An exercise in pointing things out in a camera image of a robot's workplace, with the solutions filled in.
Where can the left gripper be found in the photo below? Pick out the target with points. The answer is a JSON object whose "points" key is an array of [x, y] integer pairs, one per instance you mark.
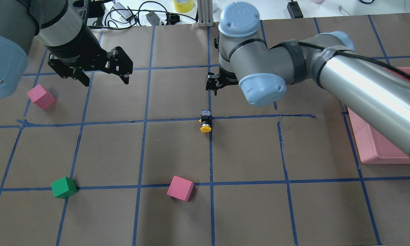
{"points": [[75, 46]]}

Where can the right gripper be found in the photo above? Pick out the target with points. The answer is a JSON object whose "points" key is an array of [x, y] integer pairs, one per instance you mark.
{"points": [[222, 81]]}

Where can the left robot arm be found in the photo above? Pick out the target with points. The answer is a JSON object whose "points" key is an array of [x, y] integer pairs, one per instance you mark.
{"points": [[61, 26]]}

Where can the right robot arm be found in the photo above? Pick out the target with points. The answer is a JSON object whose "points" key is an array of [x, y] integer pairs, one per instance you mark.
{"points": [[264, 73]]}

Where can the pink cube near edge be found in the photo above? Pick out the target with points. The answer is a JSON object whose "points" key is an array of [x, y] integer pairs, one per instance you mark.
{"points": [[41, 97]]}

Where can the yellow tape roll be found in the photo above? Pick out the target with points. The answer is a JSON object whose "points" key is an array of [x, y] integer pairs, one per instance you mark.
{"points": [[183, 6]]}

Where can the pink cube near base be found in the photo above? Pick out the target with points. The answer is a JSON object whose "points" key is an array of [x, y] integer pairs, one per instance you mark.
{"points": [[180, 188]]}

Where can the black power adapter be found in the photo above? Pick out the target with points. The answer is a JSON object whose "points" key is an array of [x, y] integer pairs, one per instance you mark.
{"points": [[294, 9]]}

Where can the green cube near base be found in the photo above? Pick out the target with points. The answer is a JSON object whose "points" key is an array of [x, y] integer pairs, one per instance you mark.
{"points": [[63, 188]]}

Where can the pink plastic bin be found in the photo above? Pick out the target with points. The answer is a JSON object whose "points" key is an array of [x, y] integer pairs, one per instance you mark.
{"points": [[382, 136]]}

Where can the aluminium frame post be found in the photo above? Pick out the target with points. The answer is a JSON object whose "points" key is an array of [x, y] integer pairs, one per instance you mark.
{"points": [[205, 13]]}

